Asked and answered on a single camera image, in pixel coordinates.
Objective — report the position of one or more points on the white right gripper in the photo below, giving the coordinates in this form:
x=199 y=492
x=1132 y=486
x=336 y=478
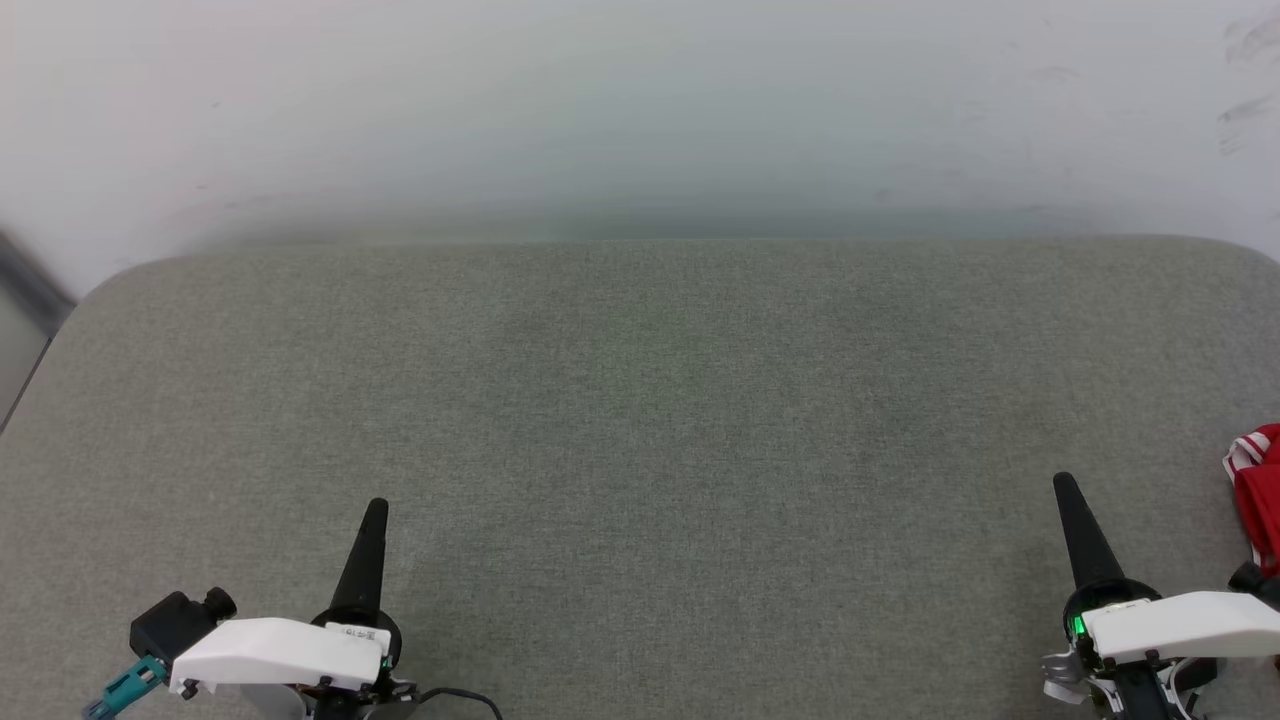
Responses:
x=1180 y=625

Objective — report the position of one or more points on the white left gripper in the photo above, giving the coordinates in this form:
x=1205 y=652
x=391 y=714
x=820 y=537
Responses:
x=270 y=650

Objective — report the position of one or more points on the red and white basketball jersey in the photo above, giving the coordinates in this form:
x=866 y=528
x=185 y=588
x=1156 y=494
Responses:
x=1260 y=500

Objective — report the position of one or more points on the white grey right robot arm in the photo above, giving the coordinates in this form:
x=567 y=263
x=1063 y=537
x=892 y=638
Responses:
x=1150 y=695

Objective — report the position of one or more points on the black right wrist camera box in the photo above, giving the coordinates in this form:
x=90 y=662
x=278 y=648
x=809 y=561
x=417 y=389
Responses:
x=1255 y=585

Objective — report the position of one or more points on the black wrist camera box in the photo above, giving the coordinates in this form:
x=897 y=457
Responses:
x=175 y=622
x=1255 y=585

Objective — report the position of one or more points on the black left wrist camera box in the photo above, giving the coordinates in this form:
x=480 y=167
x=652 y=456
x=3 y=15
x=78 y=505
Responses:
x=175 y=622

